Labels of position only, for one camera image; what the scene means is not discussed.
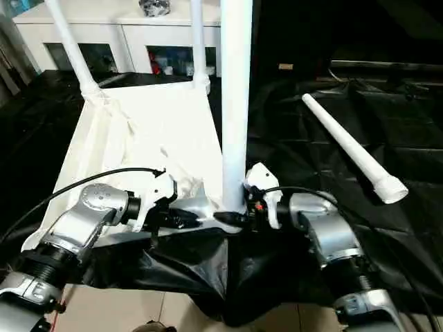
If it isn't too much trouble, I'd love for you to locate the dark horizontal bar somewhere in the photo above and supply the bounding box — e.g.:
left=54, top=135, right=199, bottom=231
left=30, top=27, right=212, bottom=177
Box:
left=329, top=59, right=443, bottom=73

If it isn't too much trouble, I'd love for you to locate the black bundle in clear bag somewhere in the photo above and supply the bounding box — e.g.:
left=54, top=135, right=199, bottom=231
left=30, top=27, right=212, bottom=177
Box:
left=138, top=0, right=172, bottom=18

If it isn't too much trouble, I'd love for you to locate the white plastic table top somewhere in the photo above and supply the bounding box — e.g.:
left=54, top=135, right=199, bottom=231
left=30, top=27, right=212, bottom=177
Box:
left=20, top=77, right=249, bottom=254

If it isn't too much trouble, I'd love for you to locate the dark robot foot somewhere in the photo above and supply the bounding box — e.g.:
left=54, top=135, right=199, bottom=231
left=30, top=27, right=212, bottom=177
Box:
left=133, top=320, right=176, bottom=332

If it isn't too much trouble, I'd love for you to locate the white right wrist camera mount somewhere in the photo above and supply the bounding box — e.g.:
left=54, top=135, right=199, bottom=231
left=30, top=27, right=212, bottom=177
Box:
left=243, top=162, right=285, bottom=230

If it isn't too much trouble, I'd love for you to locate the white plastic table leg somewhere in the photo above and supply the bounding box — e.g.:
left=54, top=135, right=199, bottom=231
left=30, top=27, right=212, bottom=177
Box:
left=44, top=0, right=104, bottom=98
left=191, top=0, right=212, bottom=93
left=219, top=0, right=256, bottom=214
left=300, top=91, right=410, bottom=205

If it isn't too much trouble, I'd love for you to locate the thin red cable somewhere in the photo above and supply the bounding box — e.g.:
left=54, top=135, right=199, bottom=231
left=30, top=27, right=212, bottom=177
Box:
left=50, top=299, right=67, bottom=332

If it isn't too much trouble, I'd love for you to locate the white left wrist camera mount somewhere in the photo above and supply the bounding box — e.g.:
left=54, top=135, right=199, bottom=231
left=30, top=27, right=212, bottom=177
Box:
left=129, top=170, right=180, bottom=233

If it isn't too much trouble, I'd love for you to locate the grey metal tripod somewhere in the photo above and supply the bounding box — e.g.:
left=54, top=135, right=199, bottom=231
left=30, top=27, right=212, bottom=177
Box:
left=0, top=15, right=39, bottom=100

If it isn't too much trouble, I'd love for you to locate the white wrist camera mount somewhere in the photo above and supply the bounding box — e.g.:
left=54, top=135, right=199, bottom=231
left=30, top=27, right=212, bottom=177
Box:
left=129, top=170, right=180, bottom=233
left=243, top=162, right=285, bottom=230

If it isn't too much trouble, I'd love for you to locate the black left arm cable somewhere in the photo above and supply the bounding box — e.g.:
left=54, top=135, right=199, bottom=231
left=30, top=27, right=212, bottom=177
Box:
left=0, top=167, right=167, bottom=245

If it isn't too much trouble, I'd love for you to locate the black plastic mat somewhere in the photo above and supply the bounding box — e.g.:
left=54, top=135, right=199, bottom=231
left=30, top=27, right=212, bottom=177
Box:
left=0, top=68, right=443, bottom=328

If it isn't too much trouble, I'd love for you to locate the black fabric backdrop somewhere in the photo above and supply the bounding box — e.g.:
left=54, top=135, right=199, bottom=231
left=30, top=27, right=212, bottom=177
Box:
left=251, top=0, right=443, bottom=91

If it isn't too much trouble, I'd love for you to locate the white glass-door cabinet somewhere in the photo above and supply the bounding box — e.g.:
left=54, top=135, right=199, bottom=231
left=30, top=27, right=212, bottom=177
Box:
left=12, top=0, right=224, bottom=76

